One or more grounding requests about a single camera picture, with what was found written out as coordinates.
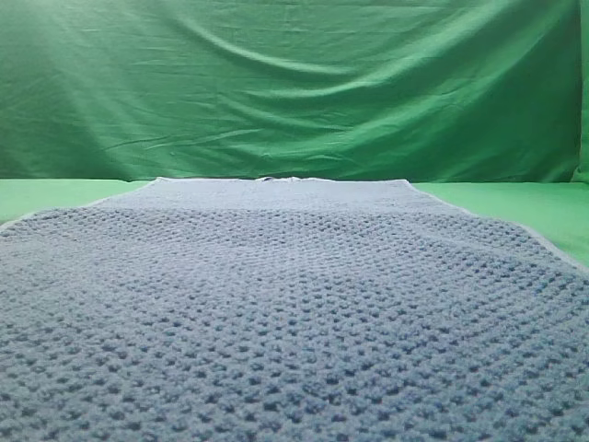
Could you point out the blue waffle-weave towel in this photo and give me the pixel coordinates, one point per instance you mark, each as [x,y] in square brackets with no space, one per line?
[288,310]

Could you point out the green backdrop cloth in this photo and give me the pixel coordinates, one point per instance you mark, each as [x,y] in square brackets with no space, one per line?
[426,91]

